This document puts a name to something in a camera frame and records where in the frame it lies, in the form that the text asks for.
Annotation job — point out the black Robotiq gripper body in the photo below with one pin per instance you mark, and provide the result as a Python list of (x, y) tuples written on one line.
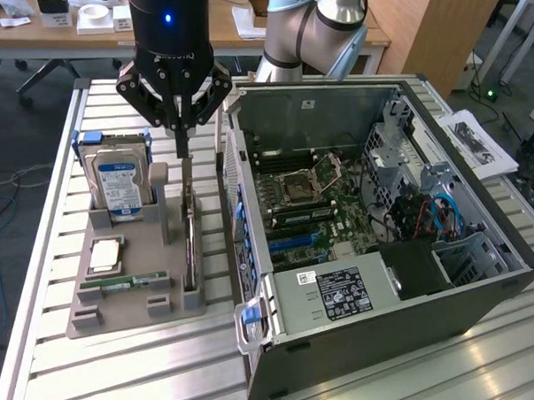
[(168, 32)]

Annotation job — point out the black graphics card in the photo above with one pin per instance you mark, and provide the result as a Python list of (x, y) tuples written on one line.
[(193, 250)]

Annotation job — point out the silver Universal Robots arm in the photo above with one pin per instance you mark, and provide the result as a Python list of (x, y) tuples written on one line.
[(327, 34)]

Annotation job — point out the plain white box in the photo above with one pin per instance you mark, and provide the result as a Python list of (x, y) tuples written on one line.
[(122, 18)]

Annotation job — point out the hard disk in blue caddy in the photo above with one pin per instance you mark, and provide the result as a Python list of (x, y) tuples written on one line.
[(114, 141)]

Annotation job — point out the white tape roll on box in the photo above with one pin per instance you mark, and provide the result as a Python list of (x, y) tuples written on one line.
[(95, 20)]

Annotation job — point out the white papers on desk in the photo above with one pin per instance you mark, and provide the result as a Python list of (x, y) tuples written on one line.
[(248, 26)]

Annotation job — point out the hard disk with blue label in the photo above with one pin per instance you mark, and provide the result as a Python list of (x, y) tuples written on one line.
[(117, 184)]

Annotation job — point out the brown cardboard box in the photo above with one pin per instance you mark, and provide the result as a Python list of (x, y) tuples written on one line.
[(258, 0)]

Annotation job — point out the white box with black top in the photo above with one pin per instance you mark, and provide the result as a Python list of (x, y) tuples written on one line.
[(55, 13)]

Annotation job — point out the CPU socket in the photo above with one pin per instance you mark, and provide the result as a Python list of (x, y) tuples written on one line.
[(298, 186)]

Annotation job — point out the metal socket cover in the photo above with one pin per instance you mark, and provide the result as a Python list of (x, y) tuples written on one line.
[(328, 167)]

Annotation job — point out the white label card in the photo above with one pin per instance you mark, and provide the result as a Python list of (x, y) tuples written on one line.
[(13, 22)]

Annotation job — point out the grey plastic parts rack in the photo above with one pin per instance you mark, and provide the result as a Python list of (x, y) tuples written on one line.
[(145, 248)]

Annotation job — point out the silver CPU chip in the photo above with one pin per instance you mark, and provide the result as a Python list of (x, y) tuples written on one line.
[(105, 255)]

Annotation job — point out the blue expansion slot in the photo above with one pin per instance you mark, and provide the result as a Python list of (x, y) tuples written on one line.
[(291, 244)]

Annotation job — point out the green RAM stick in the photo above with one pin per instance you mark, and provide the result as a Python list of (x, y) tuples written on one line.
[(121, 280)]

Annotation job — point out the perforated metal disk bay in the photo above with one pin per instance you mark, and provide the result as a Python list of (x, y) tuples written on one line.
[(383, 187)]

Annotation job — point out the green motherboard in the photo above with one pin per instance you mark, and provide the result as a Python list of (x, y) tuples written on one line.
[(354, 232)]

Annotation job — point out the silver chipset heatsink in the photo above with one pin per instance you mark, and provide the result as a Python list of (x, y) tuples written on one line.
[(342, 251)]

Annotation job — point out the blue case latch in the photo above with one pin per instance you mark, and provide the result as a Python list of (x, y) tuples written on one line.
[(250, 316)]

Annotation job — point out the grey power supply unit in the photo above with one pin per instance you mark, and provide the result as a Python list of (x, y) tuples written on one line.
[(298, 307)]

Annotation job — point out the wooden cabinet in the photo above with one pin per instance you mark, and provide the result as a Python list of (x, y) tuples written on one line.
[(433, 39)]

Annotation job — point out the white box with red button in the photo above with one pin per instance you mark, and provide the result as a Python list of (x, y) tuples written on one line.
[(469, 76)]

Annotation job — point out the stack of printed papers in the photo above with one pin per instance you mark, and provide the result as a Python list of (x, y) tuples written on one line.
[(478, 143)]

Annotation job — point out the black device with green light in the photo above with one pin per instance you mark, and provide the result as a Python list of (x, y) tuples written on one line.
[(490, 93)]

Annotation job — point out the open dark grey PC case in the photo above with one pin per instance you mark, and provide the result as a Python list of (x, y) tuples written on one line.
[(376, 346)]

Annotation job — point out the slanted metal disk bay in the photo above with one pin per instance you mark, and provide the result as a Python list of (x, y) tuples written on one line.
[(473, 257)]

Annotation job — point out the white table frame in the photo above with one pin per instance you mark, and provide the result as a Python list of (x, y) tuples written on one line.
[(487, 68)]

